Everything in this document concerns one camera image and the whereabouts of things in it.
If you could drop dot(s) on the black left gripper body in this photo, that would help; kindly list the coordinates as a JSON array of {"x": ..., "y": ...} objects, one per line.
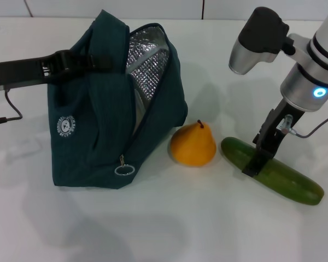
[{"x": 16, "y": 72}]

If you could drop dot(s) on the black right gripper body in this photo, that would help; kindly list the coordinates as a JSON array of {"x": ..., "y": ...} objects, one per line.
[{"x": 273, "y": 131}]

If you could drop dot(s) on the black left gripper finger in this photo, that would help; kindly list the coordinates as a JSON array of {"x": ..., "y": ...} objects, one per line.
[{"x": 98, "y": 64}]

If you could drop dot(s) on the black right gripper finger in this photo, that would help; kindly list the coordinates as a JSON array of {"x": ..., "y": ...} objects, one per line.
[{"x": 257, "y": 163}]

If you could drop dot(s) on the green cucumber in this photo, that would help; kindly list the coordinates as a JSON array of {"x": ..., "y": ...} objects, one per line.
[{"x": 289, "y": 185}]

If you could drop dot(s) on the dark teal insulated lunch bag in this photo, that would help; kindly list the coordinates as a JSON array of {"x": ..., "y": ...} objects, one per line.
[{"x": 98, "y": 122}]

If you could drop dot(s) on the orange yellow pear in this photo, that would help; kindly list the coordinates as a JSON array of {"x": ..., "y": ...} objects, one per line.
[{"x": 194, "y": 150}]

